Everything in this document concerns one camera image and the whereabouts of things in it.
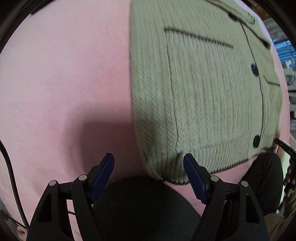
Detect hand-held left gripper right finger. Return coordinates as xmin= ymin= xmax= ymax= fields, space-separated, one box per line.
xmin=183 ymin=153 xmax=270 ymax=241

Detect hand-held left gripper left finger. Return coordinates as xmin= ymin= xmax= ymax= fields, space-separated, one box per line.
xmin=26 ymin=152 xmax=115 ymax=241

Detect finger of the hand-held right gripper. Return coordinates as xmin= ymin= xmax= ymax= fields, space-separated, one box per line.
xmin=274 ymin=138 xmax=296 ymax=158

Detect beige knit cardigan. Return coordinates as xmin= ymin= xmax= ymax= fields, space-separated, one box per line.
xmin=129 ymin=0 xmax=284 ymax=186

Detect person's right hand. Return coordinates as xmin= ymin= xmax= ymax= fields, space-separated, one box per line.
xmin=283 ymin=167 xmax=292 ymax=186

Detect person's black pants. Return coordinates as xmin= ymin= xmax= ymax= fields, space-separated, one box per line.
xmin=92 ymin=152 xmax=284 ymax=241

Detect tan cloth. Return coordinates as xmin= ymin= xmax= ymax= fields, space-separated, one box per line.
xmin=264 ymin=195 xmax=296 ymax=241

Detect white mesh office chair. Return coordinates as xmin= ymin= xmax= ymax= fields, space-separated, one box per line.
xmin=281 ymin=58 xmax=296 ymax=93

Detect window with grille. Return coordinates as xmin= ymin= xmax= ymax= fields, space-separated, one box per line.
xmin=264 ymin=19 xmax=294 ymax=63

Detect pink blanket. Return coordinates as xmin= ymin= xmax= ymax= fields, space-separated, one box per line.
xmin=0 ymin=0 xmax=290 ymax=241

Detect black cable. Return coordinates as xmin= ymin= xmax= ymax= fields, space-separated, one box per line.
xmin=0 ymin=140 xmax=30 ymax=230

